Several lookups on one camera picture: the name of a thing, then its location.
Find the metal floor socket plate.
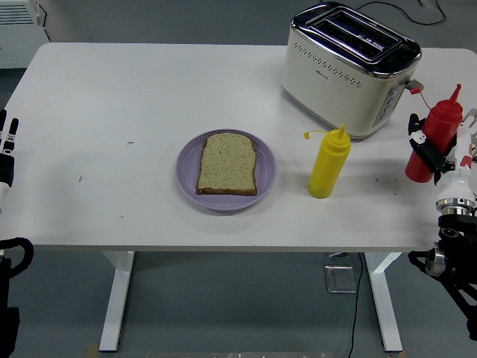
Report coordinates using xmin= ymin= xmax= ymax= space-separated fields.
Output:
xmin=323 ymin=265 xmax=358 ymax=295

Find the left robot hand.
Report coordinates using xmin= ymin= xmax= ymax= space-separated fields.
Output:
xmin=0 ymin=109 xmax=20 ymax=216

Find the black hanging cable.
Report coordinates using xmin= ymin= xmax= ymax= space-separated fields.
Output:
xmin=347 ymin=253 xmax=364 ymax=358

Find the black toaster power cord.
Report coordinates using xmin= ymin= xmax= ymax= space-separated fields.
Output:
xmin=352 ymin=0 xmax=446 ymax=25

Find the slice of bread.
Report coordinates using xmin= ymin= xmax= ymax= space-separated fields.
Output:
xmin=195 ymin=132 xmax=259 ymax=197

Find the white table leg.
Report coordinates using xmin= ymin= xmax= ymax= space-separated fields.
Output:
xmin=364 ymin=252 xmax=404 ymax=354
xmin=98 ymin=251 xmax=136 ymax=353

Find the purple plate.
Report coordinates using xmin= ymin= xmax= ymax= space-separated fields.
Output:
xmin=175 ymin=128 xmax=277 ymax=213

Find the yellow squeeze bottle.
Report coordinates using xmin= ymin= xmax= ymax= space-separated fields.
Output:
xmin=302 ymin=124 xmax=352 ymax=200

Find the thin black cable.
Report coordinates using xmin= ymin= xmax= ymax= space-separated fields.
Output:
xmin=37 ymin=5 xmax=51 ymax=43

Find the red squeeze bottle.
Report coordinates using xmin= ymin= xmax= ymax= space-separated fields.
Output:
xmin=405 ymin=84 xmax=464 ymax=184

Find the white ribbed appliance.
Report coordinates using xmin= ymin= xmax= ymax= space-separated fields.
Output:
xmin=0 ymin=0 xmax=42 ymax=70

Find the cream and chrome toaster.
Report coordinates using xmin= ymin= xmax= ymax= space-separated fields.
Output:
xmin=281 ymin=1 xmax=425 ymax=141

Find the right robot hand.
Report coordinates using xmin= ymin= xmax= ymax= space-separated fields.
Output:
xmin=407 ymin=113 xmax=477 ymax=203

